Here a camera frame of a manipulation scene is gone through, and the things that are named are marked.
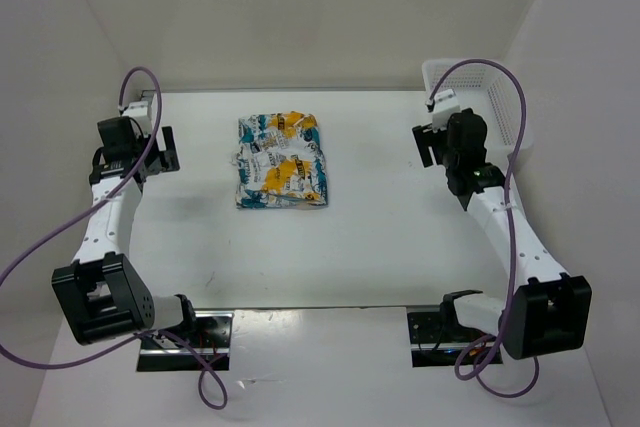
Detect printed white teal yellow shorts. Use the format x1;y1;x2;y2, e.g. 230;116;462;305
233;111;329;209

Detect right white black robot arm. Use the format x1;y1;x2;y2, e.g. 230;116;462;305
413;107;592;360

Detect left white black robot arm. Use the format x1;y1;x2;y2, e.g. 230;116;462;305
51;114;200;347

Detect white plastic mesh basket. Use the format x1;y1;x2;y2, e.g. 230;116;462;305
439;64;521;154

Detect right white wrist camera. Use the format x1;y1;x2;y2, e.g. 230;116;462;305
427;89;460;131

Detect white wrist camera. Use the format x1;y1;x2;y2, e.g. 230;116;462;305
119;100;153;136
427;89;460;131

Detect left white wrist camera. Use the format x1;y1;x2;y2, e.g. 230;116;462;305
119;100;153;136

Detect aluminium table edge rail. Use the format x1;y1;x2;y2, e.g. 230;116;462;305
139;90;157;103

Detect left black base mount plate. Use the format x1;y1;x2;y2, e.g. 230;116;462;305
136;309;234;373

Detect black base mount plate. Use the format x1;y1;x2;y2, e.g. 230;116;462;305
136;309;234;373
406;305;484;368

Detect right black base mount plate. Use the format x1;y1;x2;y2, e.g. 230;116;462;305
406;305;484;368

